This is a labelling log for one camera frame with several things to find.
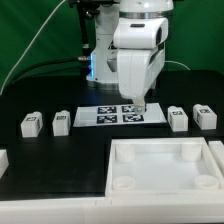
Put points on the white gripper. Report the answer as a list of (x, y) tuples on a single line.
[(139, 103)]

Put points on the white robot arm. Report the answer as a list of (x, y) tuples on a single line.
[(129, 52)]

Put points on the white paper with tags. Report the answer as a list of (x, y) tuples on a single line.
[(117, 115)]

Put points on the green backdrop curtain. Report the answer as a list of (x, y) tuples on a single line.
[(34, 31)]

